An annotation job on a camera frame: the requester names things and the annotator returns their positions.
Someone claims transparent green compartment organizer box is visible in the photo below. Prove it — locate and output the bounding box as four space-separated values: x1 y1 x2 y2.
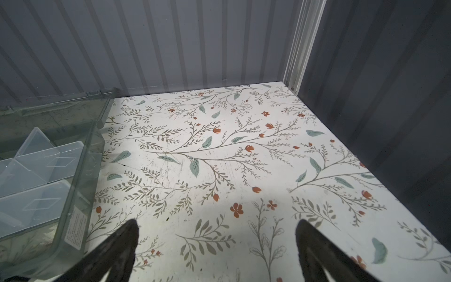
1 88 118 282

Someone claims aluminium corner frame post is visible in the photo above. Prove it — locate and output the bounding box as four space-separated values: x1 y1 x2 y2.
283 0 327 94

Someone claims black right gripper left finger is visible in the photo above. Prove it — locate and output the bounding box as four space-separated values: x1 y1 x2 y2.
56 219 139 282

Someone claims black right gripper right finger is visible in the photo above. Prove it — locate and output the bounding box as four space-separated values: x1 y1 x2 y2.
295 220 378 282

